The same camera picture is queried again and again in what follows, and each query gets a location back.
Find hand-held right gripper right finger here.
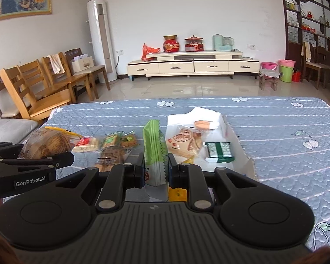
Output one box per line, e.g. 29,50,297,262
168,153,256,212

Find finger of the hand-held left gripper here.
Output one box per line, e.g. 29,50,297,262
0,142,20,160
0,152,75,171

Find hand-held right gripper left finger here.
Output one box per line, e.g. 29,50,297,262
58,152,146,212

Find clear bag of round cookies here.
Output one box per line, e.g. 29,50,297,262
20,126,84,160

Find yellow snack packet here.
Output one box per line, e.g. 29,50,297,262
168,187,188,202

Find green and white snack packet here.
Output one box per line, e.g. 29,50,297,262
142,119,169,187

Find dark green wafer packet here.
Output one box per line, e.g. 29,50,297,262
204,141,235,163

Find white cardboard box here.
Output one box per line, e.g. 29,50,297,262
146,106,258,203

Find grey sofa cushion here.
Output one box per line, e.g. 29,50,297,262
0,118,40,144

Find pale red-label wafer packet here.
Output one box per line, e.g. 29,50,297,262
72,137,100,154

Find triangular printed snack bag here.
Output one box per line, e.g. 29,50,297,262
166,125,203,166

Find clear bag of brown biscuits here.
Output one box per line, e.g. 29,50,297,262
94,146,133,172

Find green-label biscuit packet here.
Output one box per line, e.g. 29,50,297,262
102,134,122,148

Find orange pink snack packet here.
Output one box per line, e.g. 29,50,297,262
194,120,218,130

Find light wooden chair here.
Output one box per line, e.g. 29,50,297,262
0,66,72,122
18,59,77,103
41,52,95,101

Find dark wooden chair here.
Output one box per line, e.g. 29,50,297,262
64,48,111,91

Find white towel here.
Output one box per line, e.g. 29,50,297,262
49,54,65,74

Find cream tv cabinet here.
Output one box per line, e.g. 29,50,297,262
126,50,261,81

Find orange red plastic bag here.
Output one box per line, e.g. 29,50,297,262
141,43,161,61

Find white tower air conditioner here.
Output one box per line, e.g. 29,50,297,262
87,0,118,83

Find red round jar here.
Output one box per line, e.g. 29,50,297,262
162,35,180,53

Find red pagoda gift box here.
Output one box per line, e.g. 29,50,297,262
184,35,204,52

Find small wooden stool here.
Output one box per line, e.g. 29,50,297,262
258,70,280,91

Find mint green kitchen appliance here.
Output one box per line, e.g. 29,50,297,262
212,34,223,51

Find pale blender jug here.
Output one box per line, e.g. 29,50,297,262
222,36,234,51

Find green plastic bucket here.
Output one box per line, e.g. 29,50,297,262
279,65,295,83

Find cream hanging towel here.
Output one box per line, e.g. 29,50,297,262
301,41,312,62

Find dark chair with cushion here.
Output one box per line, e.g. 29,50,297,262
302,41,330,90

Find dark wooden display shelf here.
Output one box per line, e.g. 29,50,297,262
279,0,330,82

